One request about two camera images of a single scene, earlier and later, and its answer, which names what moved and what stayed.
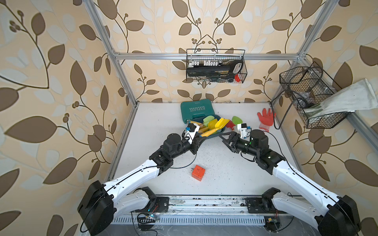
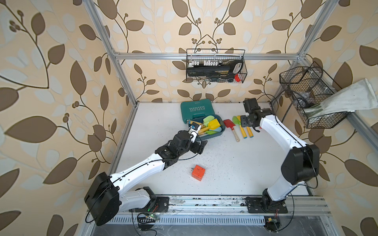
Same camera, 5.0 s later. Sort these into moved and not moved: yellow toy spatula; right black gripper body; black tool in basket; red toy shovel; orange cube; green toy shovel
Moved: right black gripper body; yellow toy spatula
Not moved: green toy shovel; red toy shovel; orange cube; black tool in basket
